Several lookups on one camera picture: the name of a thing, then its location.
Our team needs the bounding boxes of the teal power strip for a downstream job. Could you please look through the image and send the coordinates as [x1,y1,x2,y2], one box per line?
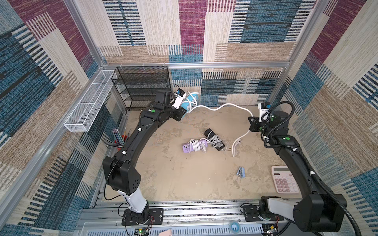
[181,92,199,113]

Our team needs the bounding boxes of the white cord of teal strip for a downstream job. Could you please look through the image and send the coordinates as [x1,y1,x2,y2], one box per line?
[183,91,254,157]

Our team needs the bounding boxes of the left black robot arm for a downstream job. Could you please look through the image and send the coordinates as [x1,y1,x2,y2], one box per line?
[102,88,187,214]

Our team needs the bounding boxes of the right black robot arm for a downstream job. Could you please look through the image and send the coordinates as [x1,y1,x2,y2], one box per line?
[248,111,353,232]

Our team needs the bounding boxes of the purple power strip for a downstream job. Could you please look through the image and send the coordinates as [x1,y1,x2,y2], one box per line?
[182,139,208,153]

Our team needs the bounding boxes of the black power strip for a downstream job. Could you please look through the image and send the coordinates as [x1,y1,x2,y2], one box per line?
[204,128,226,151]

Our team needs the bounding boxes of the blue binder clip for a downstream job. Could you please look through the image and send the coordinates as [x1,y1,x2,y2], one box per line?
[236,167,246,178]

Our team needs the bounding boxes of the pens in red cup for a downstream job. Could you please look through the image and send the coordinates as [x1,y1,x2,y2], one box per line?
[106,128,121,148]

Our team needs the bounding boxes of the pink white calculator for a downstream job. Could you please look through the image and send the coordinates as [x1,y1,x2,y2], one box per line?
[271,165,299,194]

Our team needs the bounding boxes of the red pen cup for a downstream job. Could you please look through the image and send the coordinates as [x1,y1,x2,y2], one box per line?
[118,135,128,151]

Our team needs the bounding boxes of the blue round sticker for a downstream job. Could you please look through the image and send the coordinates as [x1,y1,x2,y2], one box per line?
[229,221,241,234]

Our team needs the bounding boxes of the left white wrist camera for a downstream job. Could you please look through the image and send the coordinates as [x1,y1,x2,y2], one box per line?
[173,88,187,110]

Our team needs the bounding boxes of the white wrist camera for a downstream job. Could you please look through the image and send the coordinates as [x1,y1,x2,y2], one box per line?
[173,88,187,110]
[258,102,271,122]

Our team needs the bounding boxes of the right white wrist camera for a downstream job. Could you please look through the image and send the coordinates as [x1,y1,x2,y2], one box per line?
[258,102,271,122]

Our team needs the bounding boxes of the grey cord of black strip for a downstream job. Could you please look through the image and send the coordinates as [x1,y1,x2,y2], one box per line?
[206,130,228,152]

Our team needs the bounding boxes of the black wire shelf rack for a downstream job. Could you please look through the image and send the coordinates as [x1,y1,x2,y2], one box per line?
[112,66,172,111]

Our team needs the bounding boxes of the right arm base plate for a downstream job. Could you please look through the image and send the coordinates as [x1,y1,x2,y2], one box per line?
[239,203,284,222]

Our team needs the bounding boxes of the black corrugated cable conduit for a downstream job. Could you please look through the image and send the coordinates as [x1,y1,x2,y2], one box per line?
[262,101,363,236]

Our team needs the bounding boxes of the aluminium front rail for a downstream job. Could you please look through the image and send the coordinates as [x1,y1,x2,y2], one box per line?
[75,200,328,236]

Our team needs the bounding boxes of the white mesh wall basket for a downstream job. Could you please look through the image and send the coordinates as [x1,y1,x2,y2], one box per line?
[64,70,114,132]

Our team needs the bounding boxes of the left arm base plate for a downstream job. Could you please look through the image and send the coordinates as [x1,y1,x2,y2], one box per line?
[121,208,164,226]

